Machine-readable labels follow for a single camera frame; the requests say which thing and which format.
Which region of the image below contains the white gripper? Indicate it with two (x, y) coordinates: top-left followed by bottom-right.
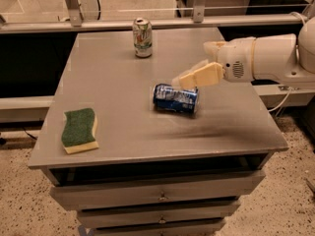
(171, 37), (255, 89)

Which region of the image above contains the blue pepsi can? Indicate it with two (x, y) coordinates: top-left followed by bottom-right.
(153, 84), (199, 114)

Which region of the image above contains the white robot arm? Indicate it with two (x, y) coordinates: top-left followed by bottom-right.
(171, 18), (315, 89)

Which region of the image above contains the white green 7up can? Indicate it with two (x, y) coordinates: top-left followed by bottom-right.
(133, 18), (153, 58)

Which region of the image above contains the grey drawer cabinet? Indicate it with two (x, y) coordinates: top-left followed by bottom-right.
(28, 27), (290, 236)

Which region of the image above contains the top grey drawer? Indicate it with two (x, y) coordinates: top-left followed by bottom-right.
(50, 170), (265, 210)

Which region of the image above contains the grey drawer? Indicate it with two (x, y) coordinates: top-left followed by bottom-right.
(50, 170), (265, 210)
(78, 200), (240, 228)
(94, 219), (225, 236)

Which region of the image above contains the green yellow sponge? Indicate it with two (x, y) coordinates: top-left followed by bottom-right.
(61, 108), (99, 154)

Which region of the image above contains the middle grey drawer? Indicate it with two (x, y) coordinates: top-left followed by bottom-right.
(78, 200), (240, 228)

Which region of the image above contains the bottom grey drawer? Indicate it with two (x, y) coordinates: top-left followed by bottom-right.
(94, 219), (225, 236)

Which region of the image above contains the grey metal rail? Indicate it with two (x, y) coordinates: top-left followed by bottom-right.
(0, 0), (309, 33)

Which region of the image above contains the black cable on floor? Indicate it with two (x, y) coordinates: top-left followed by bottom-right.
(21, 126), (38, 141)

